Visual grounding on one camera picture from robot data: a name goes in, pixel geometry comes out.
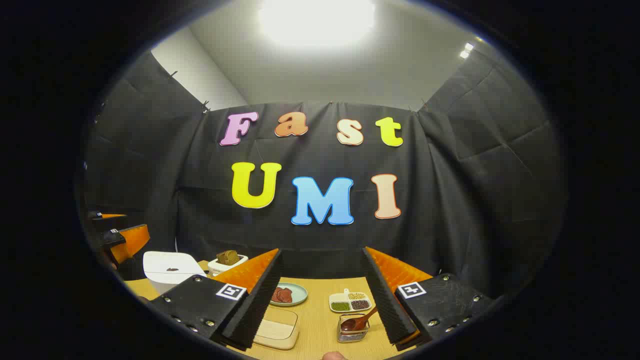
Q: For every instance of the large ceiling light panel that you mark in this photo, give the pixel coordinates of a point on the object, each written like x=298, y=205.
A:
x=315, y=20

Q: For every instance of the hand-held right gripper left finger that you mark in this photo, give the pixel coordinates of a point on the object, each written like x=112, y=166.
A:
x=255, y=305

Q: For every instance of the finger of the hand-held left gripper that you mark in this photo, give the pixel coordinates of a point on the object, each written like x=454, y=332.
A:
x=132, y=242
x=112, y=216

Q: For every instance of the white divided dish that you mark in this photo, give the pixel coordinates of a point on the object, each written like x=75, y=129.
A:
x=350, y=301

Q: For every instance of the brown bread slice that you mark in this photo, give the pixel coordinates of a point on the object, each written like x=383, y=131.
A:
x=228, y=257

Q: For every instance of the white toaster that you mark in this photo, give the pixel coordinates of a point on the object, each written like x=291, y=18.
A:
x=222, y=267

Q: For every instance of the wooden spoon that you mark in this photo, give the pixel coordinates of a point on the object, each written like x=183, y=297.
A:
x=350, y=325

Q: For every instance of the small ceiling light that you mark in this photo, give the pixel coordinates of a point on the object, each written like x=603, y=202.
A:
x=466, y=51

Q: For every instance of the yellow soybeans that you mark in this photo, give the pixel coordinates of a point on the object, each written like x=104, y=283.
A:
x=356, y=296

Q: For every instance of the green mung beans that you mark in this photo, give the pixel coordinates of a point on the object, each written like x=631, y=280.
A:
x=340, y=306

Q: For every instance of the red meat slice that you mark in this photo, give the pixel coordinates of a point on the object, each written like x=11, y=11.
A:
x=287, y=296
x=277, y=296

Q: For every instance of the dark red beans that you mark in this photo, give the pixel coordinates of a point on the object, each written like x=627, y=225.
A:
x=360, y=305

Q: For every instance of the white rice cooker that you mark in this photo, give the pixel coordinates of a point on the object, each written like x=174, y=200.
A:
x=170, y=280

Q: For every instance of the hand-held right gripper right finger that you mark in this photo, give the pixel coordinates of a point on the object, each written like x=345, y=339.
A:
x=387, y=305

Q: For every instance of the pale green plate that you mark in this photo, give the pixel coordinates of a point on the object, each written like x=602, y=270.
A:
x=299, y=295

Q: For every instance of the cream rectangular tray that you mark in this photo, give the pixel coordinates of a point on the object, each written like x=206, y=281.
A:
x=277, y=330

